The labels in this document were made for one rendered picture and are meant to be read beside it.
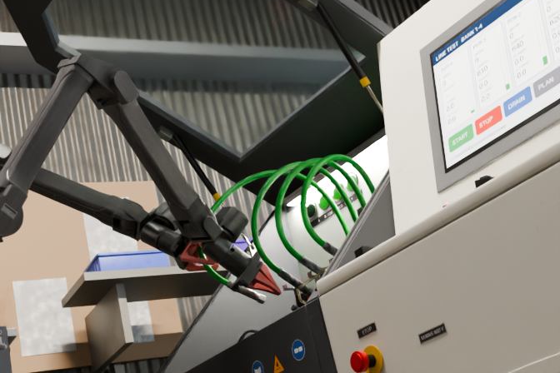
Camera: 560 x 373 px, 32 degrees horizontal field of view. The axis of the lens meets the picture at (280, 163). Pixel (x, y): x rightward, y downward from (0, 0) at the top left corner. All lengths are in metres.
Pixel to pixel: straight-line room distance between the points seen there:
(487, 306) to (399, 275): 0.19
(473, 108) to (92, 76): 0.76
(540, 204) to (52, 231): 2.85
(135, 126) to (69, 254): 1.99
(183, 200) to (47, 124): 0.37
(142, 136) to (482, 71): 0.72
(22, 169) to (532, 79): 0.97
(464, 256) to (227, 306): 1.09
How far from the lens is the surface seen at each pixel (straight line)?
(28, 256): 4.00
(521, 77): 1.87
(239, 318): 2.55
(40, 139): 1.97
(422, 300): 1.63
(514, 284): 1.50
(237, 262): 2.23
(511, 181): 1.51
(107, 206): 2.41
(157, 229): 2.38
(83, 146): 4.30
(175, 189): 2.15
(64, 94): 2.01
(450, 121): 1.97
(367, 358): 1.69
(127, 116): 2.09
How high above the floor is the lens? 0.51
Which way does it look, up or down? 22 degrees up
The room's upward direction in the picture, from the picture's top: 14 degrees counter-clockwise
